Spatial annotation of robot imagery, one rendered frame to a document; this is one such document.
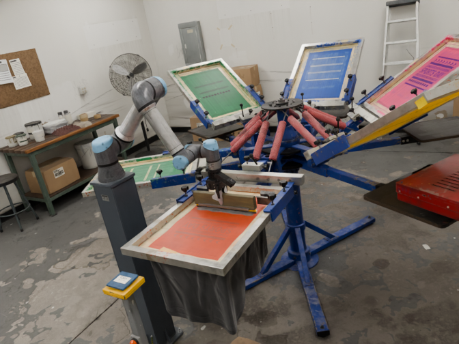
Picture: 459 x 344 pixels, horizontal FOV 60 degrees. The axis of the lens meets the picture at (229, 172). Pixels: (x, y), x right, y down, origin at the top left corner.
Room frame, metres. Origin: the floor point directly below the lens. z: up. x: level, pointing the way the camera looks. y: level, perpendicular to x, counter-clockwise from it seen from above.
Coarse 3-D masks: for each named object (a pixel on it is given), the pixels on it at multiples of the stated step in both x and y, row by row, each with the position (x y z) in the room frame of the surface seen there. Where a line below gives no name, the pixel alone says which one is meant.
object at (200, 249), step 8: (256, 200) 2.04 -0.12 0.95; (256, 208) 1.94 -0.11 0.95; (224, 216) 1.91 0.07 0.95; (232, 216) 1.89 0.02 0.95; (240, 216) 1.88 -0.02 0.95; (248, 216) 1.86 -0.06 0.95; (240, 224) 1.80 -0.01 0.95; (248, 224) 1.78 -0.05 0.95; (232, 232) 1.73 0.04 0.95; (240, 232) 1.72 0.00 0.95; (224, 240) 1.67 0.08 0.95; (232, 240) 1.65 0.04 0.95; (192, 248) 1.64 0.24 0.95; (200, 248) 1.63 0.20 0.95; (208, 248) 1.62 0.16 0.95; (216, 248) 1.61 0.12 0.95; (224, 248) 1.60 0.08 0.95; (200, 256) 1.57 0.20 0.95; (208, 256) 1.56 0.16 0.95; (216, 256) 1.55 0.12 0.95
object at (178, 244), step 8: (184, 216) 1.99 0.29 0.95; (192, 216) 1.97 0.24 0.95; (200, 216) 1.96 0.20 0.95; (208, 216) 1.94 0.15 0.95; (216, 216) 1.93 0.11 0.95; (176, 224) 1.92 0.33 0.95; (168, 232) 1.84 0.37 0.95; (160, 240) 1.77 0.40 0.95; (168, 240) 1.76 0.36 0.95; (176, 240) 1.75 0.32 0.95; (184, 240) 1.73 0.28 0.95; (192, 240) 1.72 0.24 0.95; (160, 248) 1.69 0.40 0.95; (176, 248) 1.67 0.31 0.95; (184, 248) 1.66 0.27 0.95
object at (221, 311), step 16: (160, 272) 1.72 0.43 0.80; (176, 272) 1.65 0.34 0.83; (192, 272) 1.61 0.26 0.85; (160, 288) 1.74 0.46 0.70; (176, 288) 1.68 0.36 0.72; (192, 288) 1.63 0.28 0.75; (208, 288) 1.58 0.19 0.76; (224, 288) 1.52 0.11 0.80; (176, 304) 1.71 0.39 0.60; (192, 304) 1.64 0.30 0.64; (208, 304) 1.59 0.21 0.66; (224, 304) 1.52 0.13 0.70; (192, 320) 1.64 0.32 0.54; (208, 320) 1.61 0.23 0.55; (224, 320) 1.55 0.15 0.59
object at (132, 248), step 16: (256, 192) 2.13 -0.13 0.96; (176, 208) 2.04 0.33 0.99; (160, 224) 1.91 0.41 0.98; (256, 224) 1.71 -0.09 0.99; (144, 240) 1.79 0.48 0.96; (240, 240) 1.58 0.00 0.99; (144, 256) 1.62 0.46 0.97; (160, 256) 1.57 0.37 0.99; (176, 256) 1.54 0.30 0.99; (240, 256) 1.51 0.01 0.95; (208, 272) 1.43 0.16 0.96; (224, 272) 1.39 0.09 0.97
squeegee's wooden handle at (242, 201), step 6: (198, 192) 2.06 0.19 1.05; (204, 192) 2.04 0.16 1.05; (210, 192) 2.03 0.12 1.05; (222, 192) 2.00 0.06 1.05; (198, 198) 2.06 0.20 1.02; (204, 198) 2.04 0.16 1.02; (210, 198) 2.02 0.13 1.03; (228, 198) 1.95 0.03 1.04; (234, 198) 1.93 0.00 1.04; (240, 198) 1.91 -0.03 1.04; (246, 198) 1.90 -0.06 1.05; (252, 198) 1.88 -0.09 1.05; (216, 204) 2.00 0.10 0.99; (228, 204) 1.96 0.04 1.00; (234, 204) 1.94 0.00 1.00; (240, 204) 1.92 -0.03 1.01; (246, 204) 1.90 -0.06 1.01; (252, 204) 1.88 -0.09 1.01
